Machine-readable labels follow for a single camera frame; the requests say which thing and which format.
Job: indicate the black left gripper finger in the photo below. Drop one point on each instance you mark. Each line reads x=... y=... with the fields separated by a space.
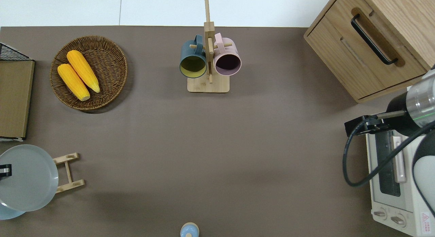
x=5 y=170

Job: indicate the gray round plate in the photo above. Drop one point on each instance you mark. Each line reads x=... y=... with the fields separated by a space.
x=30 y=179

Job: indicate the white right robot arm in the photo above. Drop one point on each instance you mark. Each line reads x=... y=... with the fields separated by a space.
x=421 y=101

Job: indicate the light blue round plate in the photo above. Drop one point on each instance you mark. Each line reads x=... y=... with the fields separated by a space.
x=8 y=214

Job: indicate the wooden plate rack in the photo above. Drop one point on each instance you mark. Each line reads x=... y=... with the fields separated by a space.
x=69 y=182

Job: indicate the wooden shelf board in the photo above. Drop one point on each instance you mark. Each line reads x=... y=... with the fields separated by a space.
x=13 y=97

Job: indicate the yellow corn cob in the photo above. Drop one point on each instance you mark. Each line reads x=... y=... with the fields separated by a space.
x=83 y=70
x=73 y=82

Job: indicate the brown wicker basket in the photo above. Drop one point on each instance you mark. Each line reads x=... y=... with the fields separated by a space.
x=108 y=60

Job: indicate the dark blue mug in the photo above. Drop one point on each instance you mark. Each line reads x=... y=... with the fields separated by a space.
x=188 y=50

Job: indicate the wooden mug tree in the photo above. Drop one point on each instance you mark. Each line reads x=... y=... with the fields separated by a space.
x=208 y=86

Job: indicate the pink mug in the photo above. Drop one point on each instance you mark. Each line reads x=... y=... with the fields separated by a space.
x=231 y=50

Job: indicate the wooden drawer cabinet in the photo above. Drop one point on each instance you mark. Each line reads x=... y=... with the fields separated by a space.
x=343 y=50

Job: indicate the cream toaster oven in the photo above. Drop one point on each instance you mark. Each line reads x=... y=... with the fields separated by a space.
x=384 y=203

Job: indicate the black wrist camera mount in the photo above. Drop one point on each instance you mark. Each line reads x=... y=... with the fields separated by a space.
x=357 y=125

